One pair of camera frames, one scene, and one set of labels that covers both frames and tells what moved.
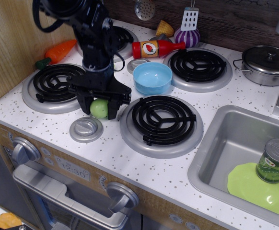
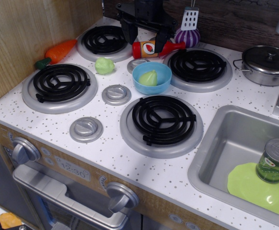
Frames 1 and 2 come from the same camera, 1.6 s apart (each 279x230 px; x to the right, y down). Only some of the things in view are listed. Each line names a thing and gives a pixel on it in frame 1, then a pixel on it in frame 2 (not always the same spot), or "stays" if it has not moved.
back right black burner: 199,70 stays
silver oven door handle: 51,189 stays
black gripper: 102,84 → 148,13
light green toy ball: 98,108 → 148,78
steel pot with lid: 265,65 stays
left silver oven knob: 24,151 stays
